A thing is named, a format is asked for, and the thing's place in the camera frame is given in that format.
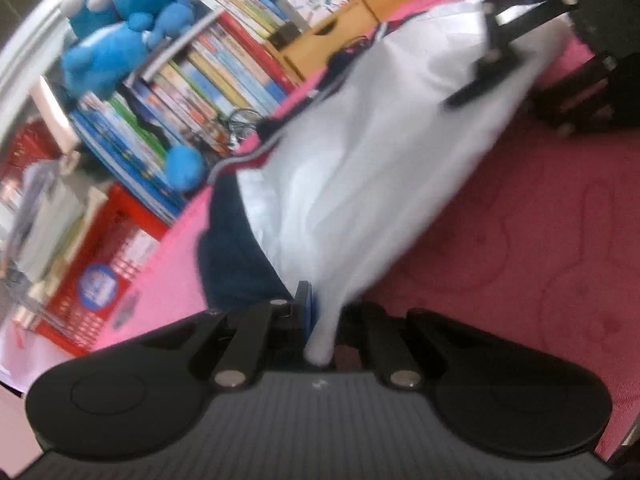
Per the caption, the white navy zip jacket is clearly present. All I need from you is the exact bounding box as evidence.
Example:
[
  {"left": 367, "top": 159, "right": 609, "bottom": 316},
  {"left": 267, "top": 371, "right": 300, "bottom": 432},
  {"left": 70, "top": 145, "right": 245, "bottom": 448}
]
[{"left": 198, "top": 0, "right": 570, "bottom": 365}]

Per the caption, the small grey flat object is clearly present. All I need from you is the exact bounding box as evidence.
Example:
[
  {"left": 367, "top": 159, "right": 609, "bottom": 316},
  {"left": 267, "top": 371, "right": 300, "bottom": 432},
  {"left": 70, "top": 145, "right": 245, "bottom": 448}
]
[{"left": 112, "top": 290, "right": 140, "bottom": 330}]

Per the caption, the pink bunny print blanket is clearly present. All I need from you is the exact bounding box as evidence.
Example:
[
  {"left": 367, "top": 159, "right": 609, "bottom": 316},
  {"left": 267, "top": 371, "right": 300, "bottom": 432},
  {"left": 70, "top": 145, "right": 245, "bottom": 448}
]
[{"left": 92, "top": 0, "right": 640, "bottom": 461}]

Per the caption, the red plastic crate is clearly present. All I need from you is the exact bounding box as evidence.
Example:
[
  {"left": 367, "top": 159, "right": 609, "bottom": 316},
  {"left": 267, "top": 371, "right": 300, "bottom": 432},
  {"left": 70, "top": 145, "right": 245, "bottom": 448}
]
[{"left": 36, "top": 184, "right": 168, "bottom": 356}]

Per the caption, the blue plush ball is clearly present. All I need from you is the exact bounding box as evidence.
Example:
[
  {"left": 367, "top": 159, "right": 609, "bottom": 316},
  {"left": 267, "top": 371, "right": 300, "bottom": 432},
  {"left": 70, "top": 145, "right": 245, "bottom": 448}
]
[{"left": 164, "top": 145, "right": 206, "bottom": 193}]

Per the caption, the wooden drawer organizer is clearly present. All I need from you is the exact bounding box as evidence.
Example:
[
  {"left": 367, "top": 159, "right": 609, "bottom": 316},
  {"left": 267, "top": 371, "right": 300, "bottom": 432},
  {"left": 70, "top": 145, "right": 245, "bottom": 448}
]
[{"left": 278, "top": 0, "right": 412, "bottom": 80}]

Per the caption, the miniature bicycle model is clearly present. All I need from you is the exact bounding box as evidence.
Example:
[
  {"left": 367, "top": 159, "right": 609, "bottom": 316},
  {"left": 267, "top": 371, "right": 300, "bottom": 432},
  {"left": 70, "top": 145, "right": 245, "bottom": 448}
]
[{"left": 218, "top": 108, "right": 262, "bottom": 153}]

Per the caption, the black power adapter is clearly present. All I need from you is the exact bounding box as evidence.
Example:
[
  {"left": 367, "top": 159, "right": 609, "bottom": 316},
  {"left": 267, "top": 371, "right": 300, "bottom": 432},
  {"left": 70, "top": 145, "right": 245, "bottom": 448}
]
[{"left": 268, "top": 22, "right": 303, "bottom": 51}]

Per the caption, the row of upright books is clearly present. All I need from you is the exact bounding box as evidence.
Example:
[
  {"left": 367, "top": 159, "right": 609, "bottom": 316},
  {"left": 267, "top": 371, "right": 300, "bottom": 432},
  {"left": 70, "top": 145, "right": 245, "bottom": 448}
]
[{"left": 69, "top": 0, "right": 432, "bottom": 226}]

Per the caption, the stack of papers and booklets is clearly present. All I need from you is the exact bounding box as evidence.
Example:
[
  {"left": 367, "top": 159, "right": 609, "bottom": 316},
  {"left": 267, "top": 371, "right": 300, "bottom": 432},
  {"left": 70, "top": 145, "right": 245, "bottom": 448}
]
[{"left": 1, "top": 153, "right": 114, "bottom": 330}]

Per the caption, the blue plush toy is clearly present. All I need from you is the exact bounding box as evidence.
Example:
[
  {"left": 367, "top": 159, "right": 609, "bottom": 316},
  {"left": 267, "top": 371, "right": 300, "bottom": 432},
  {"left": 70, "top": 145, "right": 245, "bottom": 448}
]
[{"left": 60, "top": 0, "right": 194, "bottom": 100}]

